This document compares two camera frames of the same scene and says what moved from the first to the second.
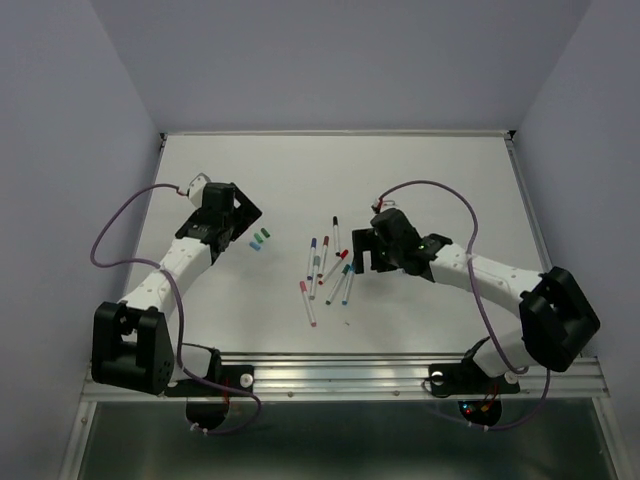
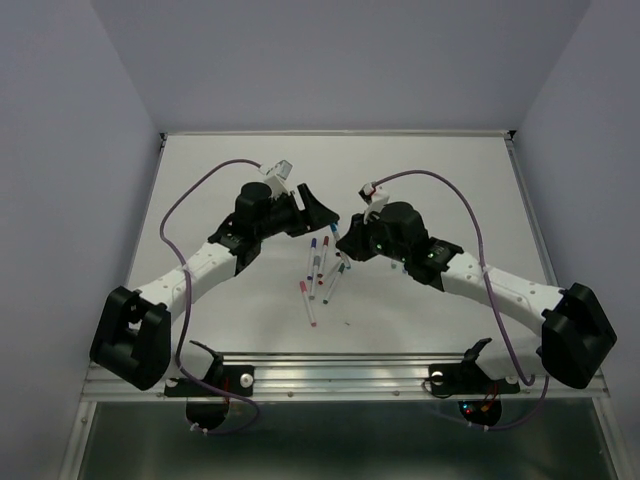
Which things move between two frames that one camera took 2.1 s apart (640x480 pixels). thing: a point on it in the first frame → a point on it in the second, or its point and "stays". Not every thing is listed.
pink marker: [307, 299] stays
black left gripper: [246, 215] → [313, 216]
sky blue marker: [348, 285] → [337, 235]
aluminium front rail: [380, 376] stays
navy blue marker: [313, 244] stays
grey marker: [316, 264] stays
